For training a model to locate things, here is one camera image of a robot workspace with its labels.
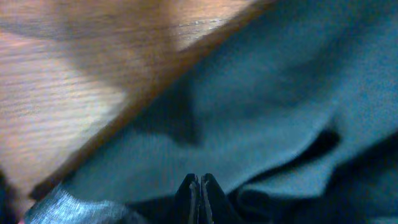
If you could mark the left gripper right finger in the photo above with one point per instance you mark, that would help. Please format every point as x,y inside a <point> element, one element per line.
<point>215,207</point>

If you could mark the black leggings with grey waistband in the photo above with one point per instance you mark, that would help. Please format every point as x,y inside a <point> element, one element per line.
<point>295,116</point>

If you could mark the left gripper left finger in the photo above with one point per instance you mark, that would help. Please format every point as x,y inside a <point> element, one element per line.
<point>187,201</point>

